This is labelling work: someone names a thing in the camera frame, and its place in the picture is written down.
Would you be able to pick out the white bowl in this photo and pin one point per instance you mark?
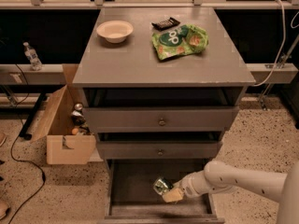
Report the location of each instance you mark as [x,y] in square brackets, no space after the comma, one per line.
[115,31]

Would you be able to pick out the green chip bag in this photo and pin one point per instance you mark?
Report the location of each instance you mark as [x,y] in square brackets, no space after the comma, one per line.
[185,40]

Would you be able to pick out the cardboard box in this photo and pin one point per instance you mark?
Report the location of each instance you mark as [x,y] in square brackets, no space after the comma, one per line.
[63,143]

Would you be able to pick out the grey top drawer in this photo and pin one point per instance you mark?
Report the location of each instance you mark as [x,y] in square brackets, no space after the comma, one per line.
[160,119]

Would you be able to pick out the black chocolate bar wrapper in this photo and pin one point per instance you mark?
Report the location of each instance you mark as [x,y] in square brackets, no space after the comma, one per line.
[164,25]

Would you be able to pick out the grey open bottom drawer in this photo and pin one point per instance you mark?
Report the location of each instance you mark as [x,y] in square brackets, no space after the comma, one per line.
[131,198]

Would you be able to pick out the clear plastic water bottle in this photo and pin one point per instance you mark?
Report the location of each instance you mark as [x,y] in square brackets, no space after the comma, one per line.
[32,56]

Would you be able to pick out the grey middle drawer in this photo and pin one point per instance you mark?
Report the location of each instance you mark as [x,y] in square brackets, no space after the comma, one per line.
[151,150]

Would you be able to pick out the grey drawer cabinet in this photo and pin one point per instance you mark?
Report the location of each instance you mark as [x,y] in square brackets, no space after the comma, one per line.
[130,74]

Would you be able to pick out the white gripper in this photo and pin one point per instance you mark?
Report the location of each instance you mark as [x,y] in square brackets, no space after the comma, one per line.
[189,184]

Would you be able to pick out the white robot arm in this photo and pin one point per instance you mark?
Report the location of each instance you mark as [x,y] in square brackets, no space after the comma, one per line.
[218,176]

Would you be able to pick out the items in cardboard box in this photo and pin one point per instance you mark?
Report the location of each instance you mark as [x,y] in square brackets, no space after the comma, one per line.
[80,124]

